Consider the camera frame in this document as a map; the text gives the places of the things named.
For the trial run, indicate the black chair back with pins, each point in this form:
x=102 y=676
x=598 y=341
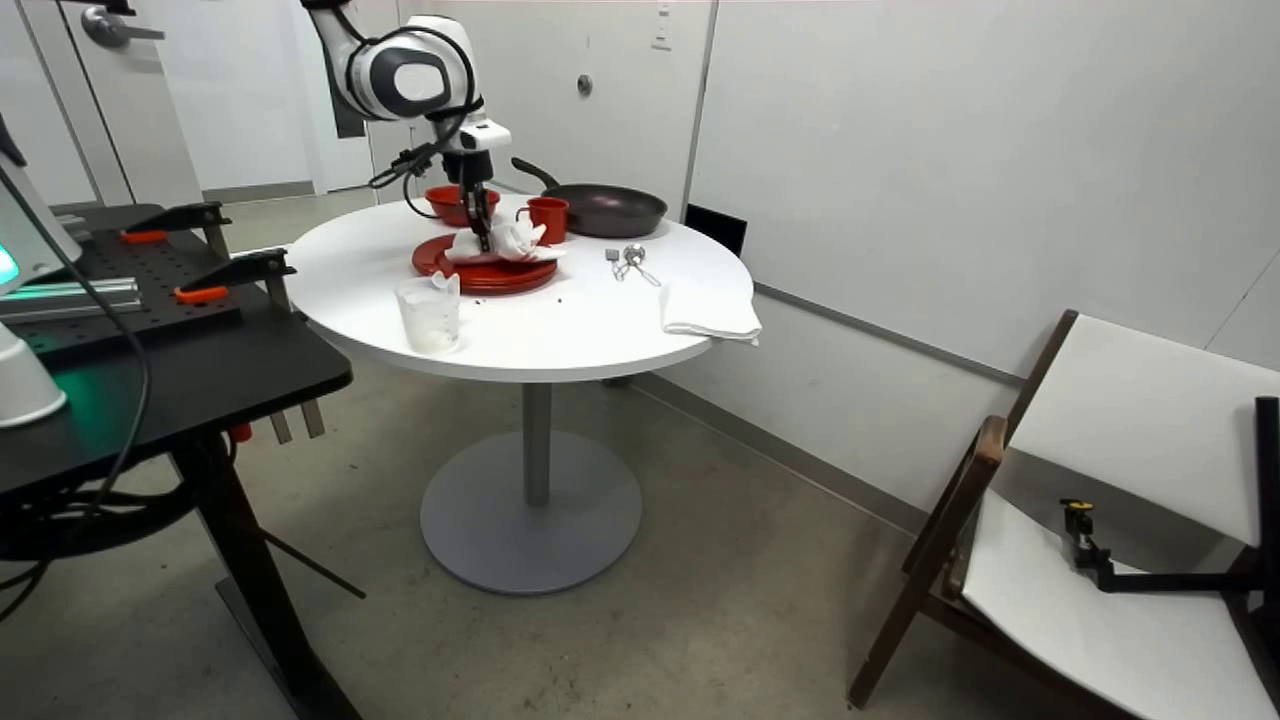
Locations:
x=719 y=228

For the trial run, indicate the metal fork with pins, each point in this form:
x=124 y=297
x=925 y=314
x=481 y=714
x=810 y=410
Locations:
x=618 y=261

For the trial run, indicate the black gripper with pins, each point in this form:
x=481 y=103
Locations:
x=469 y=175

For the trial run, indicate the red mug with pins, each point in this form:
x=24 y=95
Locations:
x=551 y=223

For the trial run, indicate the wooden frame white panels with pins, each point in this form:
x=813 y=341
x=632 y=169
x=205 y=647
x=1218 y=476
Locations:
x=1135 y=403

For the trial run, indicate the round white pedestal table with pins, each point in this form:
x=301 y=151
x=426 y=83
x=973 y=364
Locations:
x=534 y=452

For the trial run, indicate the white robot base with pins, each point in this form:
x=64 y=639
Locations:
x=24 y=381

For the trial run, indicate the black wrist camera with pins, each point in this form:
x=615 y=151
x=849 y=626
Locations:
x=418 y=158

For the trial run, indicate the black orange bar clamp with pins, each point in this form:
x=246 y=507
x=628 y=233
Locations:
x=144 y=239
x=205 y=292

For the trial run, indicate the metal spoon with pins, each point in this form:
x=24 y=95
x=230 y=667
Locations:
x=636 y=259

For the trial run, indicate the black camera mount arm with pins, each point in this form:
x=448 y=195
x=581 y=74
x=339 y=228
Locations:
x=1173 y=580

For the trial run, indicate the white red striped tea towel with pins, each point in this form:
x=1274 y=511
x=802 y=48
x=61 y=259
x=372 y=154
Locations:
x=512 y=233

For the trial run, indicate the black frying pan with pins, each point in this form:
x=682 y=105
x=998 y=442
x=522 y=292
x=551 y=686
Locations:
x=607 y=208

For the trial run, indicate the aluminium extrusion rail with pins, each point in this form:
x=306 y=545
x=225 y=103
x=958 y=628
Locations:
x=64 y=297

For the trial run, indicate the black desk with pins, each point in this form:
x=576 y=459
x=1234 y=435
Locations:
x=201 y=373

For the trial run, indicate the round door lock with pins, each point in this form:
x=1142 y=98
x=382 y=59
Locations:
x=587 y=86

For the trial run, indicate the clear plastic measuring cup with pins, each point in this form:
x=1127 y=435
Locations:
x=431 y=316

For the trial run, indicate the red plate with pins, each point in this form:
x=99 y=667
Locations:
x=507 y=281

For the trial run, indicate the plain white folded cloth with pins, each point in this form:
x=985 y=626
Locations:
x=706 y=307

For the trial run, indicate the grey tilted panel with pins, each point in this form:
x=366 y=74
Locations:
x=34 y=223

